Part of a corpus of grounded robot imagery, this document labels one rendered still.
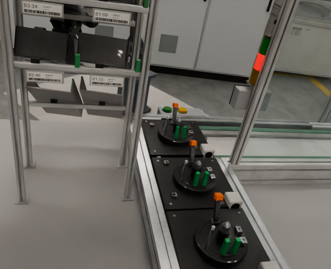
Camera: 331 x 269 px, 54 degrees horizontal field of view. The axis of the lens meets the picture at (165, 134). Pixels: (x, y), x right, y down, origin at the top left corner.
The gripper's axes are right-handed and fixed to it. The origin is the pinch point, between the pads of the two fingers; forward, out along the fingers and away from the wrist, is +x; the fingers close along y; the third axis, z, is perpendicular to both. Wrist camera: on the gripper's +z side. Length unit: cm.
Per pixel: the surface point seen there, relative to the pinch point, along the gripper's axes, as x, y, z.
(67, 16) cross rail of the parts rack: 6.3, 8.1, 14.7
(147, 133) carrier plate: 2.7, 30.9, -31.0
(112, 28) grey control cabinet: -263, -57, -140
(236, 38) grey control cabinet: -296, 96, -150
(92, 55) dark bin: 16.3, 17.7, 9.9
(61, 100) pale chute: 12.9, 4.6, -10.5
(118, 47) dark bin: 13.5, 24.1, 11.6
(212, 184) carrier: 26, 56, -25
